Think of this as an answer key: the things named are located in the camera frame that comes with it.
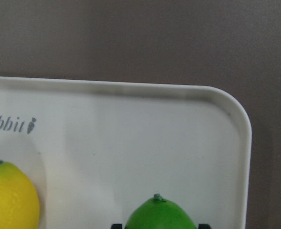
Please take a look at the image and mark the cream rabbit tray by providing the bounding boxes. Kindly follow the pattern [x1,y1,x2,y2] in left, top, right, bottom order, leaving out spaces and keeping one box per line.
[0,77,252,229]

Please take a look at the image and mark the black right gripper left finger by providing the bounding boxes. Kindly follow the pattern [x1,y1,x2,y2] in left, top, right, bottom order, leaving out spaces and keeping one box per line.
[110,223,123,229]

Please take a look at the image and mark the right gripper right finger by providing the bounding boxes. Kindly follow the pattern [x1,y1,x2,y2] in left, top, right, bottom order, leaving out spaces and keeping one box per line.
[198,224,211,229]

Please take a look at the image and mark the green lime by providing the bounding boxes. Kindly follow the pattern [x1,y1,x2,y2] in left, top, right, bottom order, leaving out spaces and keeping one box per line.
[125,194,197,229]

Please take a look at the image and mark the yellow lemon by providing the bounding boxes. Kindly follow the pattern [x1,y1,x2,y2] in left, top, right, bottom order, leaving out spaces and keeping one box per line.
[0,160,40,229]

